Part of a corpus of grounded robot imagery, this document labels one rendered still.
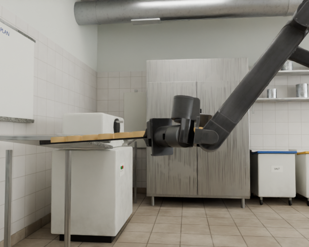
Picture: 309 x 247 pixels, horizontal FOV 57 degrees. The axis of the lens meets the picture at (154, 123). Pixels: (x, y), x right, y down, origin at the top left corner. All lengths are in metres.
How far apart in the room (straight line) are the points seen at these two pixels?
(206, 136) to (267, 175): 3.72
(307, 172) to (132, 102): 2.86
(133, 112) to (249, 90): 4.22
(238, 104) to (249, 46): 4.47
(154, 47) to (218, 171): 2.40
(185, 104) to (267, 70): 0.21
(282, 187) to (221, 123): 3.80
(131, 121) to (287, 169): 2.50
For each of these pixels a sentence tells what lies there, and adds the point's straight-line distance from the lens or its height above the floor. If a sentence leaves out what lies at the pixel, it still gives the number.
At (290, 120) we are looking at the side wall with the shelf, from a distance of 5.12.
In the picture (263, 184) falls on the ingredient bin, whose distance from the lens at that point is 4.36.
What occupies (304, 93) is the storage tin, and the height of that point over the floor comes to 1.62.
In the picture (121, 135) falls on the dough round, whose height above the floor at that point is 1.00.
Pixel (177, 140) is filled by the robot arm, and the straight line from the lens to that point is 0.68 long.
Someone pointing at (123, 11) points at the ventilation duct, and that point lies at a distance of 4.24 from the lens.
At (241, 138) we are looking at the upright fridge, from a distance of 3.99.
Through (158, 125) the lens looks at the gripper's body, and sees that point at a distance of 0.77.
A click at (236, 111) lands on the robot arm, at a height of 1.05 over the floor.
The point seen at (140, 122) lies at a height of 1.20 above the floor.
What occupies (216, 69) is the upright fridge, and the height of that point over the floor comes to 1.89.
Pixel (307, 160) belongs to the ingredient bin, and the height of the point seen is 0.64.
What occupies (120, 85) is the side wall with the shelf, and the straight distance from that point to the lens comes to 5.04.
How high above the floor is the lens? 1.00
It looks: 2 degrees up
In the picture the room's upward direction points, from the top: straight up
